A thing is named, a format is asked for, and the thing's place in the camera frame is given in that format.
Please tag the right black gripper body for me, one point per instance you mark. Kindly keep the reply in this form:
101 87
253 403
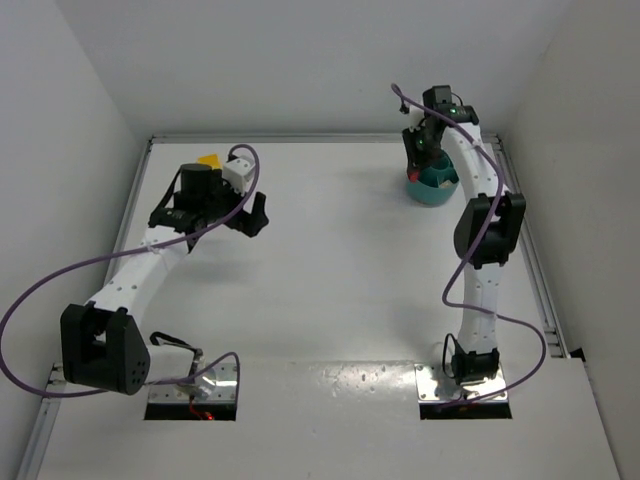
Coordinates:
413 151

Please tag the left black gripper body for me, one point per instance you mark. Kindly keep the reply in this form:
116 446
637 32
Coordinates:
238 211

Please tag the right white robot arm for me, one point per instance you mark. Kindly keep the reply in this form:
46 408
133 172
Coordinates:
442 129

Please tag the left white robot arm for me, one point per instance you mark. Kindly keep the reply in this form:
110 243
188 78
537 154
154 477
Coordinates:
101 340

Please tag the teal divided round container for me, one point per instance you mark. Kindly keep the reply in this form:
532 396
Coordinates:
426 190

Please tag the yellow lego brick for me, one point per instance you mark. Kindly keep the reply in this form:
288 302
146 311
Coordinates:
211 160

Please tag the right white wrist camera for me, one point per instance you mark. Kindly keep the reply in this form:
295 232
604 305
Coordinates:
415 118

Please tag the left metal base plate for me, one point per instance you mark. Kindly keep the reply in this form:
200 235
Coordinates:
215 387

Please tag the metal base plate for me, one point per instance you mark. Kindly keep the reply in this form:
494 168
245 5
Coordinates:
215 387
434 387

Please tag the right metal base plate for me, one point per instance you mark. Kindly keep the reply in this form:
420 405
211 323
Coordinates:
434 387

